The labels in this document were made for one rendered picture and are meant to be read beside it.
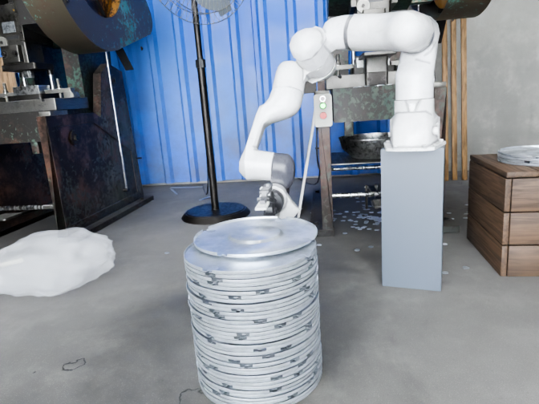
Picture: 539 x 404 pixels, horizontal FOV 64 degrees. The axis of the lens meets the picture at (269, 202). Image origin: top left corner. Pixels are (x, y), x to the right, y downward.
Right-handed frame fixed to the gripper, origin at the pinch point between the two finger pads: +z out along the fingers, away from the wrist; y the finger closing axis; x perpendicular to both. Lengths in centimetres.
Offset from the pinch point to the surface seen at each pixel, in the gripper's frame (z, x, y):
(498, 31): -226, 137, 64
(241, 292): 35.6, 0.6, -4.7
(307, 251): 23.9, 12.8, -0.9
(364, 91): -86, 34, 31
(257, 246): 22.3, 2.0, -0.1
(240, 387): 35.4, -1.7, -25.6
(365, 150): -96, 35, 4
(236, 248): 23.6, -2.5, -0.1
